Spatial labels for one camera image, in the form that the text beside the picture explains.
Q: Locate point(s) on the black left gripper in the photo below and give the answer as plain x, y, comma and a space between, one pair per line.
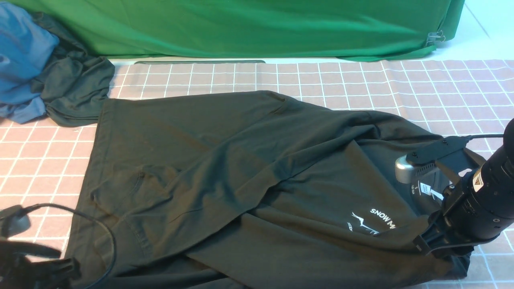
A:
40, 267

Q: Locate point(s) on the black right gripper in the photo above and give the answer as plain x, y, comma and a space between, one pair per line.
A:
441, 239

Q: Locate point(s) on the dark gray long-sleeve shirt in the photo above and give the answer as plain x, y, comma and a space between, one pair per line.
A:
258, 190

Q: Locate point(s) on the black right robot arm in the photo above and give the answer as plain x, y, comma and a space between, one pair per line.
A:
477, 205

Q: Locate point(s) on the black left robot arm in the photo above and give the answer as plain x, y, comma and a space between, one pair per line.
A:
8, 265

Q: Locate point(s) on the dark green crumpled garment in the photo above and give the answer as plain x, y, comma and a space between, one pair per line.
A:
74, 84

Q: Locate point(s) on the green backdrop cloth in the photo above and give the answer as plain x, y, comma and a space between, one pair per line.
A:
354, 30

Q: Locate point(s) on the blue garment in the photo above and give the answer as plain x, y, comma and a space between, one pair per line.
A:
25, 48

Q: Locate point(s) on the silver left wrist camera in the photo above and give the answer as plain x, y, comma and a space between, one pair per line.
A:
13, 221

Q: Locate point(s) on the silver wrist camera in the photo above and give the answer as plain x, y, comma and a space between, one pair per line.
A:
13, 221
422, 161

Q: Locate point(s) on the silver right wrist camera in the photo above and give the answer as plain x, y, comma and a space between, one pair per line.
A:
422, 161

